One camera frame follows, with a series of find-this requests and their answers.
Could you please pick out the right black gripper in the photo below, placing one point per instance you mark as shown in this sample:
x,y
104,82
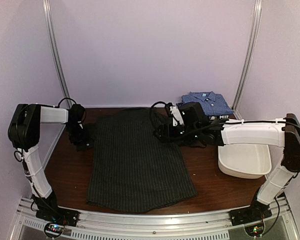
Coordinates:
x,y
166,131

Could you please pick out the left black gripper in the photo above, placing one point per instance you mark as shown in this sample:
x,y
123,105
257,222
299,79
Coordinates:
x,y
85,138

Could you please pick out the dark striped long sleeve shirt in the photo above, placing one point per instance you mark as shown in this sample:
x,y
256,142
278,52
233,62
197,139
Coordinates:
x,y
133,172

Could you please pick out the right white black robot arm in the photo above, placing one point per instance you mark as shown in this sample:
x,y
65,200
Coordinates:
x,y
188,123

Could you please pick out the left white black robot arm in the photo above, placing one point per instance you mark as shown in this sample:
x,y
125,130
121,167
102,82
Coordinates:
x,y
24,134

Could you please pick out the dark blue printed folded shirt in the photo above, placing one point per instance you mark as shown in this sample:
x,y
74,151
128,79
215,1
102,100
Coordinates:
x,y
218,117

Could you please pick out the blue checked folded shirt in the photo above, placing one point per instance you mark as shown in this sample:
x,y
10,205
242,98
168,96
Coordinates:
x,y
212,104

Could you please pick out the white plastic bin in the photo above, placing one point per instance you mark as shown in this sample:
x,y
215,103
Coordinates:
x,y
246,161

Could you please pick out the left circuit board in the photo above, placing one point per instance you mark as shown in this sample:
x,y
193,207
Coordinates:
x,y
52,229

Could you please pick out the circuit board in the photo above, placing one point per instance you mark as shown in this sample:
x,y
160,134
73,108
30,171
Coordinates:
x,y
52,229
254,230

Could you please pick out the right circuit board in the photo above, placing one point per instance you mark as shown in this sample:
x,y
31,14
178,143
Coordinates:
x,y
254,230

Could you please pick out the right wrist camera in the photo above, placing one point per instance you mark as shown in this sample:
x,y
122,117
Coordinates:
x,y
175,114

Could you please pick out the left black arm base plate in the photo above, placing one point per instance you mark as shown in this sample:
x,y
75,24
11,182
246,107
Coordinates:
x,y
60,216

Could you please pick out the front aluminium rail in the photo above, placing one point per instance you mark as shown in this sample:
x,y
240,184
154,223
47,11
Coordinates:
x,y
211,225

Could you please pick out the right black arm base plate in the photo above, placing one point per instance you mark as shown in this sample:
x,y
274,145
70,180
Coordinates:
x,y
249,214

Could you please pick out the left aluminium frame post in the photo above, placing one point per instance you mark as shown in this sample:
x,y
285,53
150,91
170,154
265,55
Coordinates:
x,y
55,53

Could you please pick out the aluminium frame post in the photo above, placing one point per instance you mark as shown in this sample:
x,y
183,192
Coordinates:
x,y
254,31
55,53

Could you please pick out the right aluminium frame post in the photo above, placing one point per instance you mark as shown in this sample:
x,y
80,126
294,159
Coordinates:
x,y
254,31

